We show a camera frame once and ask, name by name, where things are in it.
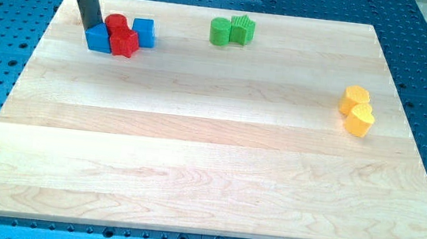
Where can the blue rounded block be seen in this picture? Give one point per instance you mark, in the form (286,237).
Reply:
(145,30)

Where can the yellow heart block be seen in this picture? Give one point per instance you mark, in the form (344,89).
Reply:
(359,120)

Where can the light wooden board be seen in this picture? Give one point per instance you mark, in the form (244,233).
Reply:
(240,141)

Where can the blue cube block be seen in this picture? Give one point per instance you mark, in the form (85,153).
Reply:
(98,38)

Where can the yellow hexagon block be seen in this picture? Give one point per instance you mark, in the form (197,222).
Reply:
(352,96)

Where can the red star block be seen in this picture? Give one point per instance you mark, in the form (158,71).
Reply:
(124,42)

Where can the green cylinder block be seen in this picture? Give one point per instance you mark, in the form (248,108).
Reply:
(220,30)

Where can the green star block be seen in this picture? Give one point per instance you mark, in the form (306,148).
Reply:
(242,29)

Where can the red cylinder block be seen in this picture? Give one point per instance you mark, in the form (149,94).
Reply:
(115,22)

